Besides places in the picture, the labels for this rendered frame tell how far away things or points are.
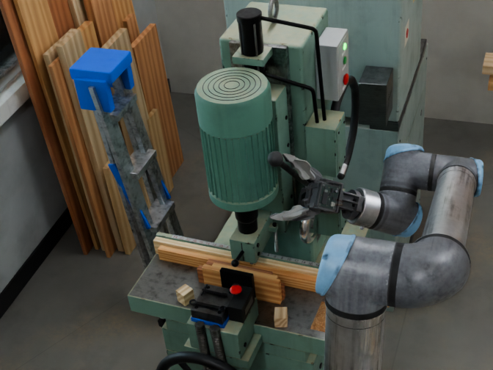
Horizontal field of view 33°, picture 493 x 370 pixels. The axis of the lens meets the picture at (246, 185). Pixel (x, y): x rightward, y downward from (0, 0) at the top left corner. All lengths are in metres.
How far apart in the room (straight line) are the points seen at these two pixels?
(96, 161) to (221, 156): 1.65
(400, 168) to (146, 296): 0.77
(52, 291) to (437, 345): 1.64
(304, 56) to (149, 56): 1.91
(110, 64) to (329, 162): 0.97
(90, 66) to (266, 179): 1.03
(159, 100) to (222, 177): 2.06
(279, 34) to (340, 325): 0.82
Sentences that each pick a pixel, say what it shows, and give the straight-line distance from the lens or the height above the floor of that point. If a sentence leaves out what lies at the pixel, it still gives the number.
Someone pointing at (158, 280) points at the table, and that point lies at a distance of 2.29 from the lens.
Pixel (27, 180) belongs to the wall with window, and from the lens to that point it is 3.68.
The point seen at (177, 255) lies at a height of 0.93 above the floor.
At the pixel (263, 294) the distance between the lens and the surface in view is 2.17.
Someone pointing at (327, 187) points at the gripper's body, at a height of 1.31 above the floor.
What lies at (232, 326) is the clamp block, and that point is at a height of 0.96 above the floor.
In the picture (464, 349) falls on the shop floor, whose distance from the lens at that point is 3.30.
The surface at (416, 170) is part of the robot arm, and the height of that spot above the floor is 1.27.
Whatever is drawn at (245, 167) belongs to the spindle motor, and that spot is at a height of 1.33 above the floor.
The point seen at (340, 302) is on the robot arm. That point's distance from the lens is 1.50.
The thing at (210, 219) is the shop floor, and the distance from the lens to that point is 3.89.
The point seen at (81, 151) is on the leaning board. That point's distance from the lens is 3.48.
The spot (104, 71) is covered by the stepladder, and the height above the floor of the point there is 1.16.
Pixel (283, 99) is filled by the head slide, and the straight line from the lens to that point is 2.04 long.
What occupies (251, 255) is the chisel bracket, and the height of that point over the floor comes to 1.03.
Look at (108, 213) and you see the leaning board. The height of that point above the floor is 0.22.
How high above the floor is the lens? 2.45
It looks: 37 degrees down
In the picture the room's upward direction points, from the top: 6 degrees counter-clockwise
